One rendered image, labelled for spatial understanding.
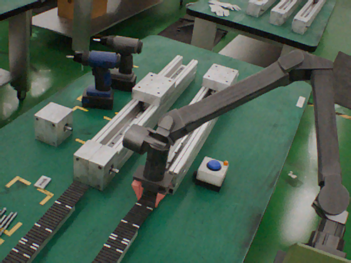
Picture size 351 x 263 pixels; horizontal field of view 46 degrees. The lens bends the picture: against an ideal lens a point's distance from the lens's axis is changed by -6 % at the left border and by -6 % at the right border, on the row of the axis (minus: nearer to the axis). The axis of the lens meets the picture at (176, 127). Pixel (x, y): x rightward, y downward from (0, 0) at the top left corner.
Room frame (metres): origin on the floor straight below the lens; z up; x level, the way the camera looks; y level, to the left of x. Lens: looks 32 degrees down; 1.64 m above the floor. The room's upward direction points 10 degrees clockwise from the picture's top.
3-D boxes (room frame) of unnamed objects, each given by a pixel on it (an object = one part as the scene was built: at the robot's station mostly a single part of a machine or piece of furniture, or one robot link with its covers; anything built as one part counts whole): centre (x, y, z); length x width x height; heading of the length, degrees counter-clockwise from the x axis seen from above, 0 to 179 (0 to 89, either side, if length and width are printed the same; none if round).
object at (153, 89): (1.44, 0.10, 0.87); 0.16 x 0.11 x 0.07; 165
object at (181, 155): (1.39, -0.08, 0.82); 0.80 x 0.10 x 0.09; 165
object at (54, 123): (1.18, 0.39, 0.83); 0.11 x 0.10 x 0.10; 75
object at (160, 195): (0.94, 0.03, 0.83); 0.07 x 0.07 x 0.09; 79
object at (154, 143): (0.95, 0.04, 0.96); 0.07 x 0.06 x 0.07; 67
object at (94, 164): (1.01, 0.20, 0.83); 0.12 x 0.09 x 0.10; 75
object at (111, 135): (1.44, 0.10, 0.82); 0.80 x 0.10 x 0.09; 165
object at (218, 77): (1.64, -0.14, 0.87); 0.16 x 0.11 x 0.07; 165
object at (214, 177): (1.09, -0.13, 0.81); 0.10 x 0.08 x 0.06; 75
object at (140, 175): (0.95, 0.04, 0.90); 0.10 x 0.07 x 0.07; 79
